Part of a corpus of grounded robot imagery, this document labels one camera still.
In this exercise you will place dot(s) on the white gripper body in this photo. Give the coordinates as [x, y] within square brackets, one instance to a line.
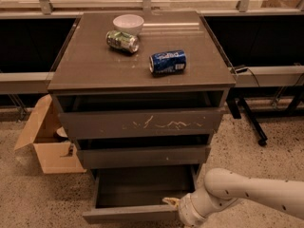
[185, 210]

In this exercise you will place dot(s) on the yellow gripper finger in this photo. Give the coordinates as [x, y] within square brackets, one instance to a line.
[173, 202]

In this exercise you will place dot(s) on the grey bottom drawer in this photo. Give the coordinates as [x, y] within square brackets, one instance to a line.
[136, 193]

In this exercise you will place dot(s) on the grey drawer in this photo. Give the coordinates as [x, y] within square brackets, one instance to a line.
[136, 193]
[144, 151]
[129, 115]

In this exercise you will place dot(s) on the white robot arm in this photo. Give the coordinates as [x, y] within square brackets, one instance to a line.
[223, 189]

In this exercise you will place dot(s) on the grey middle drawer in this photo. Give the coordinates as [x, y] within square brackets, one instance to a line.
[144, 151]

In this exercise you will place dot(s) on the grey top drawer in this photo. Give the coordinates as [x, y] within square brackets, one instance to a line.
[129, 115]

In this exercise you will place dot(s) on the grey drawer cabinet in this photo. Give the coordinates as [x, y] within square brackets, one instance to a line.
[90, 66]

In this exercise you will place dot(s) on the black wheeled stand leg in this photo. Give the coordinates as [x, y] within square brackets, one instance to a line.
[234, 104]

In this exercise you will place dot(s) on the open cardboard box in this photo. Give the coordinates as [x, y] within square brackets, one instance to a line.
[55, 154]

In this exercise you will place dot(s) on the white item in box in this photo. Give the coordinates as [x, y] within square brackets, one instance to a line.
[61, 132]

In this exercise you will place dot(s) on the blue pepsi can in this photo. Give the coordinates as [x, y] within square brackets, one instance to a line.
[168, 62]

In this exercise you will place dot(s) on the green crushed soda can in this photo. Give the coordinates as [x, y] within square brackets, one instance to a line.
[122, 41]

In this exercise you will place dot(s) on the white bowl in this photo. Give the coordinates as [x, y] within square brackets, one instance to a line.
[129, 23]

